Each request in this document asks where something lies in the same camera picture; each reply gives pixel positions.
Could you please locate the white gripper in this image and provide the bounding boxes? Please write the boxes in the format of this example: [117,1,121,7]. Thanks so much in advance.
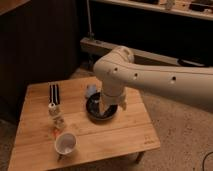
[99,88,127,116]

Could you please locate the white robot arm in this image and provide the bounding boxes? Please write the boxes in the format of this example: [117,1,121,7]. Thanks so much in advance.
[93,46,213,112]

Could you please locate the black round bowl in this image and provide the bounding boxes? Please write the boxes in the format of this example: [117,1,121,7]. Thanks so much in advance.
[86,92,118,121]

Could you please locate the light blue small object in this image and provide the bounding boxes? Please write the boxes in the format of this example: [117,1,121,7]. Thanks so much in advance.
[85,84,97,98]

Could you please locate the small white figurine stack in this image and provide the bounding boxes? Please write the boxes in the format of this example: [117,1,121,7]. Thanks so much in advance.
[48,103,66,131]

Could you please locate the black striped flat object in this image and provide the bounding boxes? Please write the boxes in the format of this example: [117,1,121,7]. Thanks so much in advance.
[49,84,60,105]

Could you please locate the wooden table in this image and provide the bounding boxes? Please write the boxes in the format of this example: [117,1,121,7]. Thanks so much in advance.
[8,77,160,171]

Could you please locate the metal vertical pole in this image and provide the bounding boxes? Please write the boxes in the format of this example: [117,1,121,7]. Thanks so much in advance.
[86,0,94,41]

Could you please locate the wooden shelf with items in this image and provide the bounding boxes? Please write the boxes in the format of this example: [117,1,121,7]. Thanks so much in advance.
[93,0,213,21]

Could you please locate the grey metal rail beam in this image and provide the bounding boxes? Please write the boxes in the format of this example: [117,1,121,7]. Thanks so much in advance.
[80,37,201,67]

